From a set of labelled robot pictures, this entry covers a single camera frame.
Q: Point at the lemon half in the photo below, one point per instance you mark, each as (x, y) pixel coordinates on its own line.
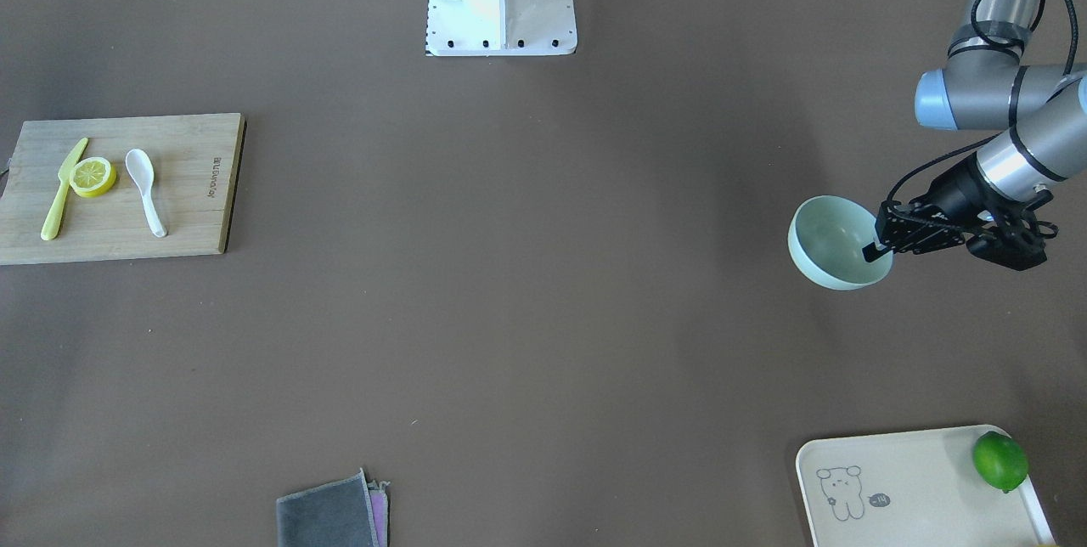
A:
(92, 177)

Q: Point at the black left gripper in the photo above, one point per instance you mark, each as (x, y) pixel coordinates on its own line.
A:
(957, 189)

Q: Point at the yellow plastic knife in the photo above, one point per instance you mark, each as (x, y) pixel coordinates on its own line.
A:
(54, 218)

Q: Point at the mint green bowl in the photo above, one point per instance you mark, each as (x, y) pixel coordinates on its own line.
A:
(826, 240)

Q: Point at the grey folded cloth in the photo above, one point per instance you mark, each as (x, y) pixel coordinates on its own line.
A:
(334, 514)

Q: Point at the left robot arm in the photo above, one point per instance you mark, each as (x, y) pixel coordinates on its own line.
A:
(1036, 112)

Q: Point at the cream rabbit tray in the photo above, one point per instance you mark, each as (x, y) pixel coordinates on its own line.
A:
(912, 488)

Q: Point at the purple cloth under grey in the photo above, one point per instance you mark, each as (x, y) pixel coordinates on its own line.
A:
(381, 506)

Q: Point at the green lime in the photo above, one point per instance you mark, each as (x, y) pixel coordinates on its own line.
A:
(1000, 461)

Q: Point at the bamboo cutting board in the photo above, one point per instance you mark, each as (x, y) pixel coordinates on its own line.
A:
(195, 160)

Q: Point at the white ceramic spoon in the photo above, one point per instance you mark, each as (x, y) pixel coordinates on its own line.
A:
(140, 167)

